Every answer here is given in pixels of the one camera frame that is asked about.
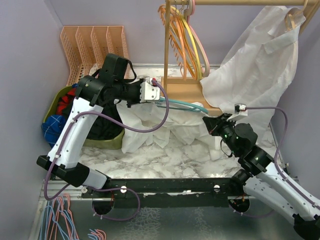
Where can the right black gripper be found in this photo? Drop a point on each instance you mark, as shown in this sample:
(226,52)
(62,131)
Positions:
(214,123)

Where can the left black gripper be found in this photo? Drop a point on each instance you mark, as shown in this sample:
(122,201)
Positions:
(137,100)

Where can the teal hanger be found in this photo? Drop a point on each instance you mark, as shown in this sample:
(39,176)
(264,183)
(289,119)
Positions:
(178,105)

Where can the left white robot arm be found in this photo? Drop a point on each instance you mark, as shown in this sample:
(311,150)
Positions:
(93,94)

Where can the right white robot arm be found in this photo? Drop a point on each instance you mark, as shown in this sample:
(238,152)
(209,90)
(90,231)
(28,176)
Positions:
(262,178)

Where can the hung white shirt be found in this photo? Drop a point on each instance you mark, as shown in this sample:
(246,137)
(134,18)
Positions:
(258,68)

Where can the orange hanger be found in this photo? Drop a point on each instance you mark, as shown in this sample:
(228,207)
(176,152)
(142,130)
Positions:
(180,42)

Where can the yellow hanger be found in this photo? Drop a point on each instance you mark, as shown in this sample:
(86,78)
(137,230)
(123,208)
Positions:
(192,42)

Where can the pink hanger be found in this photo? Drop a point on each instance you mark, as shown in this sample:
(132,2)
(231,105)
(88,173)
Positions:
(187,13)

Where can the wooden hanger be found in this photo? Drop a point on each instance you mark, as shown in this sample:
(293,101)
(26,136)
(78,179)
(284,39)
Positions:
(290,17)

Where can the wooden clothes rack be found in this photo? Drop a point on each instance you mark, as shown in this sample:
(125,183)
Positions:
(178,35)

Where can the black garment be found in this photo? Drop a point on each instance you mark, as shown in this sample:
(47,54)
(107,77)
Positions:
(104,129)

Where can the green laundry basket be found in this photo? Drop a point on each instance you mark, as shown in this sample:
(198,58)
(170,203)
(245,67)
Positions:
(112,144)

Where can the peach file organizer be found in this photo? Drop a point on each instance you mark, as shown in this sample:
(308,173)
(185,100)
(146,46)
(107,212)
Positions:
(86,47)

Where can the red garment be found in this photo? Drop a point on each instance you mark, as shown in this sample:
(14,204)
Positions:
(65,103)

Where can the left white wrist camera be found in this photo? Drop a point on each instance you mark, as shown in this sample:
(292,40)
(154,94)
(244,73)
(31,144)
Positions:
(149,91)

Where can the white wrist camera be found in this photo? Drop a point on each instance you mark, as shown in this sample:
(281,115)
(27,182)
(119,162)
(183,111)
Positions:
(149,91)
(240,112)

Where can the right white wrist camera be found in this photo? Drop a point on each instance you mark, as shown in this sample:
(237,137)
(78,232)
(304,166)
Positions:
(240,112)

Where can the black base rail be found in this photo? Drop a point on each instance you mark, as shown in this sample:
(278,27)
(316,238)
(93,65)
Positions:
(166,193)

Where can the pile of wire hangers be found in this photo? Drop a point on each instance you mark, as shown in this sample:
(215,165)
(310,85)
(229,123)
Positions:
(57,220)

